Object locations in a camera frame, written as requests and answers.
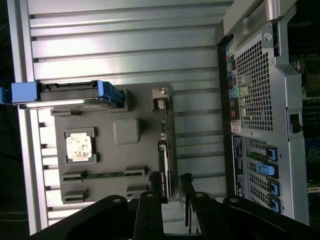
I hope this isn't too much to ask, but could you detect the open black PC case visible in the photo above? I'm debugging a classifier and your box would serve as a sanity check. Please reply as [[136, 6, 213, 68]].
[[216, 0, 320, 226]]

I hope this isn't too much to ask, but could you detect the green motherboard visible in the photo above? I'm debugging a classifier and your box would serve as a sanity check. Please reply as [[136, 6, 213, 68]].
[[288, 22, 320, 198]]

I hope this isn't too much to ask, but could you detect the hard disk with blue caddy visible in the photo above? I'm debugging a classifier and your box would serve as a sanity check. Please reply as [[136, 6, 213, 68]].
[[0, 79, 125, 110]]

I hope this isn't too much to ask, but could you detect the grey plastic parts rack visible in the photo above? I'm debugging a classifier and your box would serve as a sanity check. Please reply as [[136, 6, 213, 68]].
[[51, 83, 179, 205]]

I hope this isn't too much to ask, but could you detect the blue expansion slot clip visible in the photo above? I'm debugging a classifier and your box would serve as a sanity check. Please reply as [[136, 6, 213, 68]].
[[268, 196, 281, 213], [266, 147, 278, 162], [256, 162, 279, 179], [267, 179, 281, 195]]

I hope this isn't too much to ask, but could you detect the green RAM stick on rack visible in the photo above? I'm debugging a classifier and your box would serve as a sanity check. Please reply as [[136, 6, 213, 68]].
[[62, 170, 146, 180]]

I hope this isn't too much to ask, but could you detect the silver CPU chip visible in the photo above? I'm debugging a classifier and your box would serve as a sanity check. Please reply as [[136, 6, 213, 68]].
[[66, 133, 92, 161]]

